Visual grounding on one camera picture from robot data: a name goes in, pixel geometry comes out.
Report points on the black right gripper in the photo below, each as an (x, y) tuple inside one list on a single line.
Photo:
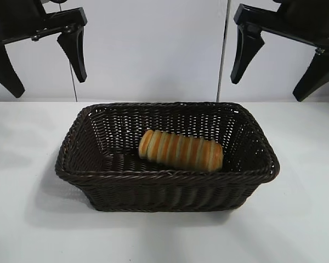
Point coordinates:
[(304, 22)]

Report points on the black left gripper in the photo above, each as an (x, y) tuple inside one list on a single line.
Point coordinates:
[(22, 19)]

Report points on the long striped bread roll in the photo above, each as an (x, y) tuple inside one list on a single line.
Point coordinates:
[(181, 150)]

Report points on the dark brown wicker basket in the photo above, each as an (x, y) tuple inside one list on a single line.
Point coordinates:
[(164, 186)]

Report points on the grey metal wall strip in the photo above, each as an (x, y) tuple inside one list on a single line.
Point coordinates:
[(218, 90)]

